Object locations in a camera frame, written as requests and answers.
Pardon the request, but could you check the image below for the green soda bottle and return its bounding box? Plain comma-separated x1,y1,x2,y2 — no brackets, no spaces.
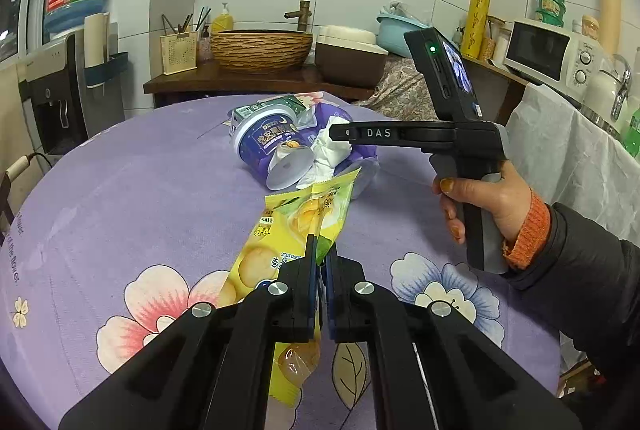
620,107,640,158

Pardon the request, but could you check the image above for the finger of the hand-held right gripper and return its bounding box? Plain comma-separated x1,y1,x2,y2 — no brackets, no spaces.
327,120,362,145

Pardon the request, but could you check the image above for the white tissue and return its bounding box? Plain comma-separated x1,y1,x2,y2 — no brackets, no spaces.
297,129,353,190

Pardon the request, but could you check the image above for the white microwave oven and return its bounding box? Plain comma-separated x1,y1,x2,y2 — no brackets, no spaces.
502,19,608,97

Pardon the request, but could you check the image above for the woven pattern wash basin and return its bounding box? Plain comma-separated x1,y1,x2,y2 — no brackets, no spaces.
210,29,314,73

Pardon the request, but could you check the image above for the dark wooden counter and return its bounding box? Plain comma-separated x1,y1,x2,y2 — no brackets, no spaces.
143,60,381,108

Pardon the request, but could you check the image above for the purple plastic bag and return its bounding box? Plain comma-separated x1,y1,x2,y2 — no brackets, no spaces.
300,102,379,202

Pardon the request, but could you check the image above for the stack of green cups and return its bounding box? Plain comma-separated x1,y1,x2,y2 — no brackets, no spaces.
535,0,568,27

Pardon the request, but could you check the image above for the bunch of dark chopsticks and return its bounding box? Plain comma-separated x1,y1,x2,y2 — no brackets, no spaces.
161,6,211,36

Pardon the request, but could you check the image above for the yellow snack packet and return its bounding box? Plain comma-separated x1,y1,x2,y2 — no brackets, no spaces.
220,167,362,408

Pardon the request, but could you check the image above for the brown and white rice cooker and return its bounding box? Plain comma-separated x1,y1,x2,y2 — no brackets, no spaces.
315,25,390,88

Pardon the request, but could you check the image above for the person's right forearm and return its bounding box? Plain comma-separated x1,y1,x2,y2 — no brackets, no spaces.
500,190,640,391

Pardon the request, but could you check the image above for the floral patterned cloth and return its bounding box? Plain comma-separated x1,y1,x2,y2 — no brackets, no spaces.
360,55,441,126

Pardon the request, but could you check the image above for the glass jar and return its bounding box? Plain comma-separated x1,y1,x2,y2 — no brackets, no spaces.
480,16,513,63

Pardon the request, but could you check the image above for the bronze faucet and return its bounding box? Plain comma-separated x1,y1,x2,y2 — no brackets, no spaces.
284,0,313,32

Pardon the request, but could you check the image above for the grey-blue wall holder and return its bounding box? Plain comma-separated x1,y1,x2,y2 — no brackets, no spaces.
84,22,130,88

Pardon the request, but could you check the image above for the light blue plastic basin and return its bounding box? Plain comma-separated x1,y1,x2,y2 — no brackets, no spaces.
376,14,433,59

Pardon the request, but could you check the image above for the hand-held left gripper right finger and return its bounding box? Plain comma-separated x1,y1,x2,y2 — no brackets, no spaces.
325,254,583,430

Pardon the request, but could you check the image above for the white and steel kettle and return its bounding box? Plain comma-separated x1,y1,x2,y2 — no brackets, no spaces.
580,55,635,136

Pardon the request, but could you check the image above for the yellow plastic wrap roll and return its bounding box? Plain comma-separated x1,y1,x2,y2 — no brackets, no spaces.
460,0,491,59

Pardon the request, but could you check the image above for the yellow soap pump bottle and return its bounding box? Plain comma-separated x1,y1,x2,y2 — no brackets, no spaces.
212,2,235,33

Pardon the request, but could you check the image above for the amber jar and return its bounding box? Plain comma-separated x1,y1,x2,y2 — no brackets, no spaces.
580,15,601,43

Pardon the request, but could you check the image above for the white cover cloth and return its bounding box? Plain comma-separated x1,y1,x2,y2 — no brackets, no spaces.
510,82,628,216

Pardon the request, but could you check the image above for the blue round dessert tub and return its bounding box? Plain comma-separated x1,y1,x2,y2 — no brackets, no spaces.
231,106,315,191

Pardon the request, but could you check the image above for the beige chopstick holder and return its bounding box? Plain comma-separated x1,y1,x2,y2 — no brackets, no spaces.
160,31,198,76

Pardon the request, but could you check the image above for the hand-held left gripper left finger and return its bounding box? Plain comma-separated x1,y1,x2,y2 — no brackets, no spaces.
59,234,321,430

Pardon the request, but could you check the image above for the sliding glass window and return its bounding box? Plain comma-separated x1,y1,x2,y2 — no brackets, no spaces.
0,0,36,66

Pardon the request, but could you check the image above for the purple floral tablecloth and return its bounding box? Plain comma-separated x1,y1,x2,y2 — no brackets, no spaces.
0,91,561,430

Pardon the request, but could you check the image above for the light wooden cabinet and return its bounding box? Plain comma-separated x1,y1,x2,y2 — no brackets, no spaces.
462,55,531,126

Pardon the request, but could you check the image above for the green carton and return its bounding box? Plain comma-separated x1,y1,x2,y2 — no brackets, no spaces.
231,94,310,123

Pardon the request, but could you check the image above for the tall paper cup stack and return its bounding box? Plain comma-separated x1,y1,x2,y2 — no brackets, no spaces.
599,0,622,56

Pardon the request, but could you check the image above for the person's right hand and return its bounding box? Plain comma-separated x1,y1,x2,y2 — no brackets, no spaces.
431,159,533,245

